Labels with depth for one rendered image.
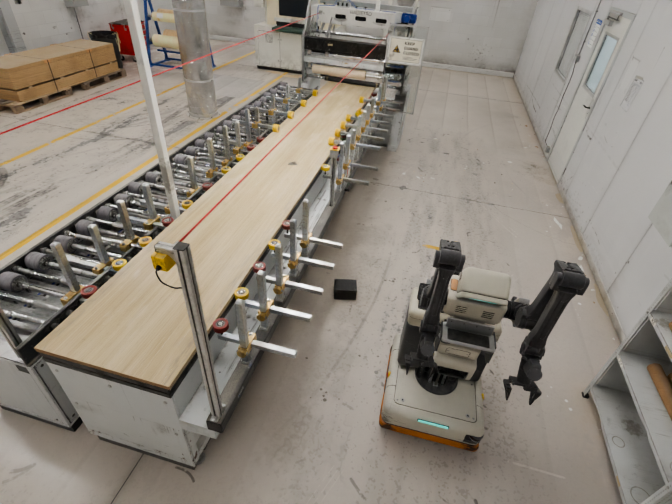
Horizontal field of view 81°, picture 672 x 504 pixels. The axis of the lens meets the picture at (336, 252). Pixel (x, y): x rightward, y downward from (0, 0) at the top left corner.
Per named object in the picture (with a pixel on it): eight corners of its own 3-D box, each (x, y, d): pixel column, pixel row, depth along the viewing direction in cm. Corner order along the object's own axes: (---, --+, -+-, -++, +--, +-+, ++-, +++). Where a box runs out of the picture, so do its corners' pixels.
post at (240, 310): (251, 362, 215) (244, 298, 186) (248, 367, 212) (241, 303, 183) (245, 360, 216) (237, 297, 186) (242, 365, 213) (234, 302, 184)
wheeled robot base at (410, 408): (389, 349, 309) (394, 327, 293) (472, 368, 299) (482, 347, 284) (376, 429, 256) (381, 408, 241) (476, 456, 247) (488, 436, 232)
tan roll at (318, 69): (401, 83, 574) (402, 74, 567) (399, 85, 565) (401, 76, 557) (307, 70, 597) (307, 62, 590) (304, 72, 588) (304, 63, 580)
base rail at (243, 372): (386, 111, 585) (387, 104, 579) (222, 434, 189) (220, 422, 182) (381, 110, 586) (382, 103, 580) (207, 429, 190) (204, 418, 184)
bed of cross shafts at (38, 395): (316, 140, 639) (318, 86, 588) (76, 436, 244) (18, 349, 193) (281, 134, 649) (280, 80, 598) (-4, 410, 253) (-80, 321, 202)
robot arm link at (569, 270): (585, 256, 147) (556, 250, 149) (591, 284, 138) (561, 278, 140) (536, 320, 180) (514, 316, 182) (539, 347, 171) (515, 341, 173)
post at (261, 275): (268, 331, 236) (265, 270, 207) (266, 335, 233) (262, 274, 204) (263, 330, 236) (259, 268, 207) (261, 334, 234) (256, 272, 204)
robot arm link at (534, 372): (543, 344, 167) (522, 340, 168) (553, 356, 156) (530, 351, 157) (536, 370, 169) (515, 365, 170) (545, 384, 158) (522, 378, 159)
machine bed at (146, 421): (366, 148, 626) (372, 91, 573) (196, 476, 230) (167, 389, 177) (324, 141, 637) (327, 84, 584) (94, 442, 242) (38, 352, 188)
